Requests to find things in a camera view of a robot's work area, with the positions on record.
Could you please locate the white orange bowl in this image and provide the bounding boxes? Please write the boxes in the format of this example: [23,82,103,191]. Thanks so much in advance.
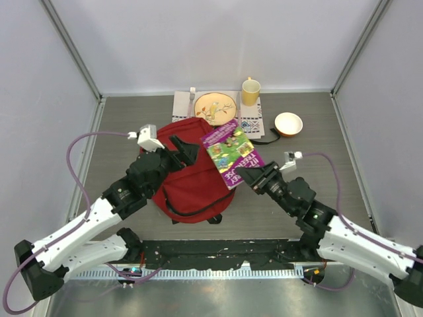
[274,112,303,137]

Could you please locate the bird pattern wooden plate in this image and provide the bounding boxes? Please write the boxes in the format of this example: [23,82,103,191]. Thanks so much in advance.
[194,92,237,126]

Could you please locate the purple treehouse book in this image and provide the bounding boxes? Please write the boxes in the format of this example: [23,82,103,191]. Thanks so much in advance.
[201,119,265,190]

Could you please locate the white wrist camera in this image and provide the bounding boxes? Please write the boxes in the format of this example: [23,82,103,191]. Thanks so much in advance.
[279,151,303,174]
[128,124,165,152]

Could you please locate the pink handled knife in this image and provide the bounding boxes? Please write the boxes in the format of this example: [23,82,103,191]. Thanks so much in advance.
[235,91,242,125]

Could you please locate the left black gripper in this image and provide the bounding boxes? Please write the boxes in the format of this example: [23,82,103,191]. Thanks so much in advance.
[143,135,200,197]

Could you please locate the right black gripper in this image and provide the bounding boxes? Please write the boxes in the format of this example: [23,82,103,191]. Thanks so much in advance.
[235,160,296,215]

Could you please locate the white slotted cable duct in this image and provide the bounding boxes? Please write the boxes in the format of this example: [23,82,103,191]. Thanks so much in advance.
[73,265,303,281]

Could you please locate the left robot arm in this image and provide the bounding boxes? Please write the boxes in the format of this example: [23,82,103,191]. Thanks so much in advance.
[15,135,200,301]

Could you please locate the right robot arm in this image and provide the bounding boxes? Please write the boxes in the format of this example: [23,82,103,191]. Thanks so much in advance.
[236,162,422,307]

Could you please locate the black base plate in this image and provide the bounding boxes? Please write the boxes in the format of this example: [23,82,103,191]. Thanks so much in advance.
[135,239,325,271]

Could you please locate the red backpack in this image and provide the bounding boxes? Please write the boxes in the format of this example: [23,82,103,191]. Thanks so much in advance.
[152,118,236,224]

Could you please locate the yellow mug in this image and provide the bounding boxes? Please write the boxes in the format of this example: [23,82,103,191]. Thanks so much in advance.
[241,77,261,106]

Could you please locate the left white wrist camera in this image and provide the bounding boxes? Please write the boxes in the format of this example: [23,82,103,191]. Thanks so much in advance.
[128,124,165,152]

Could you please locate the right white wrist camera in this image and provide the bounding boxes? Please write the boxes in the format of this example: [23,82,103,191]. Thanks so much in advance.
[279,151,303,174]

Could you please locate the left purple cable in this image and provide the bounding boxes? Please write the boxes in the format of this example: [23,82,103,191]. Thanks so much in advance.
[1,131,165,314]

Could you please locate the patterned white placemat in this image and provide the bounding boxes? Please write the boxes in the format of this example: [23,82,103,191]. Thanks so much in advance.
[172,90,265,139]

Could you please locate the pink handled fork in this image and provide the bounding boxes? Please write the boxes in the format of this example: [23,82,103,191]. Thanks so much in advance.
[187,87,196,118]

